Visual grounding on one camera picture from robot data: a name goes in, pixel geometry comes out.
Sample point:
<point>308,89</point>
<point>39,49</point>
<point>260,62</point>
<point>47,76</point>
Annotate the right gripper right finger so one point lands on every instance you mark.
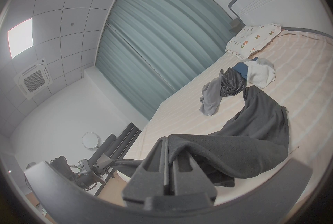
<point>192,181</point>

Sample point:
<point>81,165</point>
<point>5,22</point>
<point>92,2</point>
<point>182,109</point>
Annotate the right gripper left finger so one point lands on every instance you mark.
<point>153,178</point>

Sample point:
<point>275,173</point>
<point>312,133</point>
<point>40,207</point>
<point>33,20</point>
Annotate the black T-shirt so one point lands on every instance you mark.
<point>255,134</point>

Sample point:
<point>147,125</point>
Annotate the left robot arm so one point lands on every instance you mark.
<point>61,165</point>

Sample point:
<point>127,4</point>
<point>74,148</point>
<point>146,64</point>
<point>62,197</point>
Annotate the bed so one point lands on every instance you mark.
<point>299,74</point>

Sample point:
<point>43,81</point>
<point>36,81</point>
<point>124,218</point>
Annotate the black chest of drawers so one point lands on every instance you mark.
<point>124,137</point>

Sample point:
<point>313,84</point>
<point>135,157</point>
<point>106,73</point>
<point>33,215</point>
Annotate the round white disc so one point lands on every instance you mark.
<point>90,140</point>

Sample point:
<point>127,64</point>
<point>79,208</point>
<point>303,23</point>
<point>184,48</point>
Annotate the grey garment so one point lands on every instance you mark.
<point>210,95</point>

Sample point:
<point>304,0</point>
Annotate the black shiny garment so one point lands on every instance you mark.
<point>232,82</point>

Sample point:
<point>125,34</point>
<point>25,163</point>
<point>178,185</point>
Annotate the blue-green curtain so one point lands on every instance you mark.
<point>124,67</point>
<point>169,22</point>

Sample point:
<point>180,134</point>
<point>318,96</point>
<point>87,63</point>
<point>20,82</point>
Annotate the dark blue garment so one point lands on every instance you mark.
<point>242,68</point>

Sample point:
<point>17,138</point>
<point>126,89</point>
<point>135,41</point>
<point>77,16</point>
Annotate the white garment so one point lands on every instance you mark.
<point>261,74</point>

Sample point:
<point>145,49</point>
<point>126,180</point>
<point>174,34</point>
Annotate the white printed pillow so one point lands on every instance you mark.
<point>249,38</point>

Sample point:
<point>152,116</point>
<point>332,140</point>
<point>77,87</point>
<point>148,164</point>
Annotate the ceiling air conditioner vent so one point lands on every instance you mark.
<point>33,78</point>

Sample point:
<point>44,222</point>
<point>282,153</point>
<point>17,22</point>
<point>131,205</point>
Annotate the grey bedside table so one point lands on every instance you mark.
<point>235,25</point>

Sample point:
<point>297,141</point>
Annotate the ceiling light panel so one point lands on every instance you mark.
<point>20,38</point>

